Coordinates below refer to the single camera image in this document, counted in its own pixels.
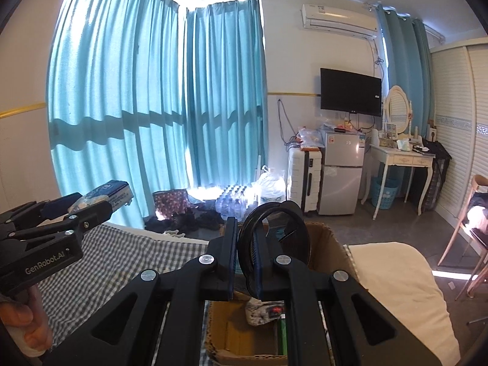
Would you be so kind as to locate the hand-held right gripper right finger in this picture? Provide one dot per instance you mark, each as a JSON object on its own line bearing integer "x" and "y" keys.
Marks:
{"x": 261, "y": 267}

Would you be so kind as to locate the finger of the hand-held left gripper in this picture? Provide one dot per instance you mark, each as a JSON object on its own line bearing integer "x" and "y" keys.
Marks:
{"x": 57, "y": 204}
{"x": 89, "y": 217}

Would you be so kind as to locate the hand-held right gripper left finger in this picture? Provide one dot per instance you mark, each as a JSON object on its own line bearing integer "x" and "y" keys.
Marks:
{"x": 230, "y": 259}

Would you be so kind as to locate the black glossy round container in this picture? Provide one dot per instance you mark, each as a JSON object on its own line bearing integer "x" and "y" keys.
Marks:
{"x": 246, "y": 244}

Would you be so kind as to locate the blue white tissue packet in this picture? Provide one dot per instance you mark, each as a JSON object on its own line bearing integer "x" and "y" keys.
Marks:
{"x": 110, "y": 192}

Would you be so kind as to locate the cardboard box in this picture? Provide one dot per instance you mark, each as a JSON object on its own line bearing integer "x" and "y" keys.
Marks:
{"x": 328, "y": 247}

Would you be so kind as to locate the person's left hand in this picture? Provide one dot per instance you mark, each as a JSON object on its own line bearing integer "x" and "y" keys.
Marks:
{"x": 26, "y": 316}

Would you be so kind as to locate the small red item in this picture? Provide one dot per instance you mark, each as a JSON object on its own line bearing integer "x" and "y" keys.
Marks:
{"x": 275, "y": 311}

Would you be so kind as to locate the pack of water bottles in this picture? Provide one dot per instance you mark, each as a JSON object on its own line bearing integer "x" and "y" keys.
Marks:
{"x": 234, "y": 202}

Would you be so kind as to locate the dark clothes pile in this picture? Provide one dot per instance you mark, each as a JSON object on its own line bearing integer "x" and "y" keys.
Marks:
{"x": 183, "y": 221}

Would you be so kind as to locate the spotted bag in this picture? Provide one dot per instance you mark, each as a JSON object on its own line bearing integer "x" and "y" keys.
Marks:
{"x": 169, "y": 202}

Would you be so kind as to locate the white plastic bag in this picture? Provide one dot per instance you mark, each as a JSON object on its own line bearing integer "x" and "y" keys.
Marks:
{"x": 272, "y": 185}

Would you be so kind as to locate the white cloth wrap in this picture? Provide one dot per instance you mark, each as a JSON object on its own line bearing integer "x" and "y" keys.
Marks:
{"x": 30, "y": 345}

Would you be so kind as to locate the white suitcase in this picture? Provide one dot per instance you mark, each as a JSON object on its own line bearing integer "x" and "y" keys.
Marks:
{"x": 301, "y": 175}

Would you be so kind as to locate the silver fridge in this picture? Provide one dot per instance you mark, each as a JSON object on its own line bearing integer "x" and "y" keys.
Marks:
{"x": 339, "y": 175}

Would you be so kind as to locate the wide teal curtain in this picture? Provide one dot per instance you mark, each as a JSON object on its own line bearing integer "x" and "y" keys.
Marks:
{"x": 114, "y": 84}

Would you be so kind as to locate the pile of clear plastic bags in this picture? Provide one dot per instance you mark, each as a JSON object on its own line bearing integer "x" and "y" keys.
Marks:
{"x": 310, "y": 137}

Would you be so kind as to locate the blue laundry basket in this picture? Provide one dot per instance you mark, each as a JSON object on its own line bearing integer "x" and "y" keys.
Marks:
{"x": 385, "y": 194}

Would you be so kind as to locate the narrow teal curtain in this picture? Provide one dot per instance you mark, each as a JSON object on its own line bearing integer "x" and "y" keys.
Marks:
{"x": 225, "y": 84}

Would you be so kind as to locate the white dressing table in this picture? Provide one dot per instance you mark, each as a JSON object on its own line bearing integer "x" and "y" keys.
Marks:
{"x": 404, "y": 158}

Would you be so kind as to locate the wooden chair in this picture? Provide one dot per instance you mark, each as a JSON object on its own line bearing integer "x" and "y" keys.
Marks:
{"x": 463, "y": 232}

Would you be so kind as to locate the black bag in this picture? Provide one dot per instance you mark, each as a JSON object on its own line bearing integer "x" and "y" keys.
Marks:
{"x": 438, "y": 152}

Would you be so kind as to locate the white oval vanity mirror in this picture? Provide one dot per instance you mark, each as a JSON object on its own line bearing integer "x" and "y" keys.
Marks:
{"x": 396, "y": 105}

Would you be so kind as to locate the teal curtain beside wardrobe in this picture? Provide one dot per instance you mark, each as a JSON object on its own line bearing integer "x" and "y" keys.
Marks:
{"x": 408, "y": 64}

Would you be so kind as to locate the white slatted wardrobe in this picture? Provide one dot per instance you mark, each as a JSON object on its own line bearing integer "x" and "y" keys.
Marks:
{"x": 457, "y": 103}

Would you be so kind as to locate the white air conditioner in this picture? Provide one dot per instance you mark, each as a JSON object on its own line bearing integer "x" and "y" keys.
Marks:
{"x": 335, "y": 19}

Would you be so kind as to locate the black wall television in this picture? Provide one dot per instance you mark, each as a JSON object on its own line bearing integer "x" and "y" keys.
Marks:
{"x": 350, "y": 91}

